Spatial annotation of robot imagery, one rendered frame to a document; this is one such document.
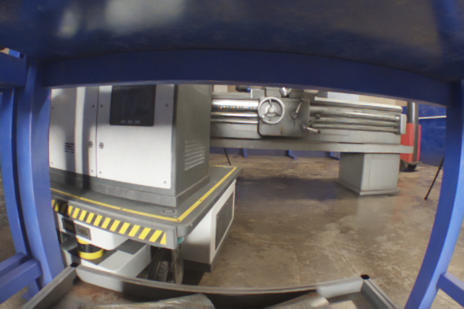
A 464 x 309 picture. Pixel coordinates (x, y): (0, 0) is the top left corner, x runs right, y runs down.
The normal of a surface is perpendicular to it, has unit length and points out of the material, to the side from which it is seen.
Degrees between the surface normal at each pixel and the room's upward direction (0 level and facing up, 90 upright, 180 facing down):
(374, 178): 90
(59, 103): 90
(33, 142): 90
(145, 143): 90
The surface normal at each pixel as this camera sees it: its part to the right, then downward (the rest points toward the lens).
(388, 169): -0.03, 0.02
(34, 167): 1.00, 0.04
